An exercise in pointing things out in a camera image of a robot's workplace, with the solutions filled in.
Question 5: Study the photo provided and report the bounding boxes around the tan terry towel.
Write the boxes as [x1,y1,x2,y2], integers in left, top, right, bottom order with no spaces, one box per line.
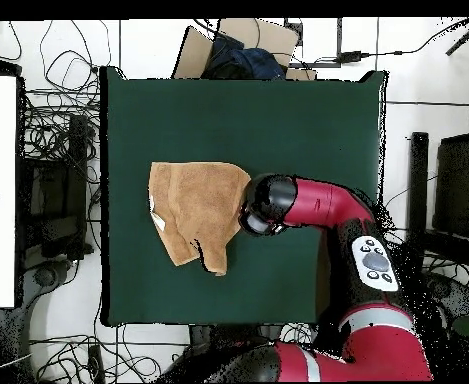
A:
[147,160,253,277]

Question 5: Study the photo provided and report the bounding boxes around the dark green table cloth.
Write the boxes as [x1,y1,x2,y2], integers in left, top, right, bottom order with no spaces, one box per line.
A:
[99,65,389,327]

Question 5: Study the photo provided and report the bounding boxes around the dark blue garment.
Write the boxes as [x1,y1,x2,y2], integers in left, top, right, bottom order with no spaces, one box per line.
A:
[201,33,288,81]

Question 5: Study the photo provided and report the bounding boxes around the black power adapter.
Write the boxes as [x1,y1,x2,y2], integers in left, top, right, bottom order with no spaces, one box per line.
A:
[334,50,372,64]

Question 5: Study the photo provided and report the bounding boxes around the brown cardboard box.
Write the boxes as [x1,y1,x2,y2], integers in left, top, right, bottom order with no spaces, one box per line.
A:
[171,17,318,81]

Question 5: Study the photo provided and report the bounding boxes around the black stand frame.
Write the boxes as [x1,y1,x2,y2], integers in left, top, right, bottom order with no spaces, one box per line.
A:
[17,113,96,261]
[404,131,469,275]

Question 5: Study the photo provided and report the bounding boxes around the tangled black floor cables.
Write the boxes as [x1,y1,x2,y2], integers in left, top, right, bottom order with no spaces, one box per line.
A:
[21,19,113,161]

